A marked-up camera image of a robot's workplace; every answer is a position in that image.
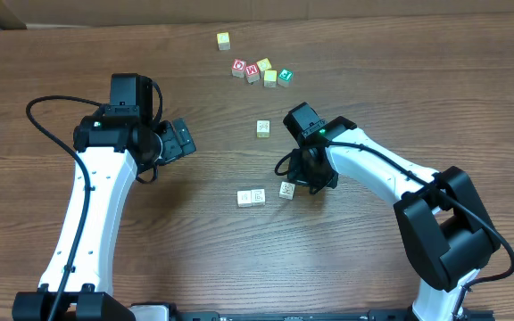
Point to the far yellow wooden block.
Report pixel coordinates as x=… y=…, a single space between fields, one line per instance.
x=223 y=41

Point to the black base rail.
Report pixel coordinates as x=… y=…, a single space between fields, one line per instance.
x=292 y=316

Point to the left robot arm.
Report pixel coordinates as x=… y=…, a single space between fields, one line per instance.
x=111 y=148

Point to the red M wooden block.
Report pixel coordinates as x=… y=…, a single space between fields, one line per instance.
x=252 y=73

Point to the cardboard box back edge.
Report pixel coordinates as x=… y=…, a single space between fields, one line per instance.
x=18 y=14

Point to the yellow block upper cluster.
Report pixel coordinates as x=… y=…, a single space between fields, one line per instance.
x=263 y=65

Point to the white block row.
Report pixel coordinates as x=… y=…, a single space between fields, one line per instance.
x=258 y=197
x=286 y=190
x=263 y=128

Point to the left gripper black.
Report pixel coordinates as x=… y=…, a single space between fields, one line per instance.
x=173 y=148

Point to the red O wooden block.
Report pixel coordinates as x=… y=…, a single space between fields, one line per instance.
x=238 y=68

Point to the white block single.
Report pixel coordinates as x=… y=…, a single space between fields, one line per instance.
x=244 y=198

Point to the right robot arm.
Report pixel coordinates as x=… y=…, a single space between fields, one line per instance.
x=446 y=231

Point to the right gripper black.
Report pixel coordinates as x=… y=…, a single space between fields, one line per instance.
x=298 y=175

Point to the yellow block lower cluster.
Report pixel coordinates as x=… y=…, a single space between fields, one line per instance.
x=270 y=78

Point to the green wooden block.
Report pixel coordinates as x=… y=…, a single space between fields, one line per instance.
x=285 y=77

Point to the yellow block cluster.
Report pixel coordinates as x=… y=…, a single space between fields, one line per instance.
x=270 y=78
x=263 y=65

